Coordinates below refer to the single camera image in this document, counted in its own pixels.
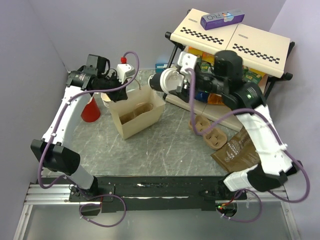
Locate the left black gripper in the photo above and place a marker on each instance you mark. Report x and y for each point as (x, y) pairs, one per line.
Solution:
(119, 95)

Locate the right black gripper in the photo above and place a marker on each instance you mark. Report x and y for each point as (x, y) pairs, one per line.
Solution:
(182, 95)

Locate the white plastic cup lid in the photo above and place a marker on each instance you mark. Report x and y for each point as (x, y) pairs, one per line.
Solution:
(170, 79)

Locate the black paper coffee cup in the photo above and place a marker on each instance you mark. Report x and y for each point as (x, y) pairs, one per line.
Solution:
(154, 82)

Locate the kraft paper bag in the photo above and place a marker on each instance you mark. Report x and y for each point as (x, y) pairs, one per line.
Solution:
(143, 121)

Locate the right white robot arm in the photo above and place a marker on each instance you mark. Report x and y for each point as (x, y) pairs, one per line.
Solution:
(247, 102)

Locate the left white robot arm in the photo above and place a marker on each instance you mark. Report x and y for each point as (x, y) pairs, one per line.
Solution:
(56, 159)

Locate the brown coffee bean pouch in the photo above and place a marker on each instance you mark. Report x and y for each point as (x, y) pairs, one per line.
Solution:
(238, 154)

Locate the blue snack bag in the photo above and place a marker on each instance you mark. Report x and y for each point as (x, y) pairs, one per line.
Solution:
(202, 97)

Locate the stack of paper cups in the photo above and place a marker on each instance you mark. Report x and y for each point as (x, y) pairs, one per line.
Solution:
(105, 99)

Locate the orange snack bag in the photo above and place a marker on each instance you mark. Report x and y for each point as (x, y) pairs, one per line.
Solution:
(215, 99)

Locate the red cup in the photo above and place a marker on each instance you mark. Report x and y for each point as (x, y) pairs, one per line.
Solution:
(91, 112)

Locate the blue small box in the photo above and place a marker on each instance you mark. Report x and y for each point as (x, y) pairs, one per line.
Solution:
(160, 67)

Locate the green yellow carton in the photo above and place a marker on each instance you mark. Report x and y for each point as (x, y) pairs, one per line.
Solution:
(194, 51)
(207, 62)

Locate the pulp cup carrier tray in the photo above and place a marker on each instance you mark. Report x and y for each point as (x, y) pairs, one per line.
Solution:
(215, 138)

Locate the beige checkered shelf rack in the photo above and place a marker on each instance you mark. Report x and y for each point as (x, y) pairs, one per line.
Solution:
(260, 50)

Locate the purple box on shelf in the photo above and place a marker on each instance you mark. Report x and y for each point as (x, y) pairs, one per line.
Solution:
(222, 19)

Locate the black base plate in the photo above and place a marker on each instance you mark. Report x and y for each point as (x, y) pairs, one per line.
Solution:
(150, 193)

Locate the aluminium rail frame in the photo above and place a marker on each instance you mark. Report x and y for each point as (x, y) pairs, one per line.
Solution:
(57, 195)

